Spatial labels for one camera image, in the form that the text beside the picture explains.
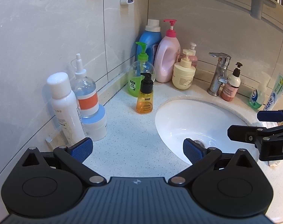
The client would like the orange bottle black pump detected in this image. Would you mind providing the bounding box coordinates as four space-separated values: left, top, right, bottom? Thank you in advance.
136 73 154 114

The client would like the sink drain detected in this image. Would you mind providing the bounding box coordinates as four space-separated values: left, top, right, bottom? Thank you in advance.
194 140 205 148

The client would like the clear green soap bottle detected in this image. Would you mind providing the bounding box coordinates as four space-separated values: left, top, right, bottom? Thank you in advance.
249 79 268 109

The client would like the toothpaste tube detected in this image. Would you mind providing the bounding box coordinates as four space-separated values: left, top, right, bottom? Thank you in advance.
264 73 283 111

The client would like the white jar blue lid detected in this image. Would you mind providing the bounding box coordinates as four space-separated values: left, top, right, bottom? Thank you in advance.
81 105 107 142

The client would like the white sink basin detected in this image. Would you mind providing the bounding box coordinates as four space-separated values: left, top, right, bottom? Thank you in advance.
155 99 259 164

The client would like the white pink lotion bottle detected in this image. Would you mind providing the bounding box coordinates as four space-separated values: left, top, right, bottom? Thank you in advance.
220 62 243 102

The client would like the tall white bottle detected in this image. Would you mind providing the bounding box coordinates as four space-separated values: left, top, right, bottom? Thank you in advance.
46 72 86 146

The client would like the chrome faucet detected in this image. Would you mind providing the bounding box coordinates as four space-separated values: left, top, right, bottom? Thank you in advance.
207 52 231 97

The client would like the clear bottle orange label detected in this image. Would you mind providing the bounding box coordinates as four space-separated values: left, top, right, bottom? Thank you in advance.
71 53 99 117

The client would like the cream pump bottle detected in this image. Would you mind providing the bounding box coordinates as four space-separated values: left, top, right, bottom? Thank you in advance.
172 49 196 90

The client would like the small pink pump bottle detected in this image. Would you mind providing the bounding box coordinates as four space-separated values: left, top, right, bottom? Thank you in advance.
189 42 198 68

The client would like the pink detergent pump bottle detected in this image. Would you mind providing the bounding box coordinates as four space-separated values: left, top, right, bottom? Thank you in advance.
154 19 181 83

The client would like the green soap pump bottle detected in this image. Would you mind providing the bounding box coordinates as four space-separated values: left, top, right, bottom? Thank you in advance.
128 42 156 97

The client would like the blue detergent bottle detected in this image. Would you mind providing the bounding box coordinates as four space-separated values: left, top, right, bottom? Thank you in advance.
139 19 162 65

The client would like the mirror shelf bracket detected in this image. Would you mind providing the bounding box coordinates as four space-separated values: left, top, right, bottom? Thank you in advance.
251 0 276 20

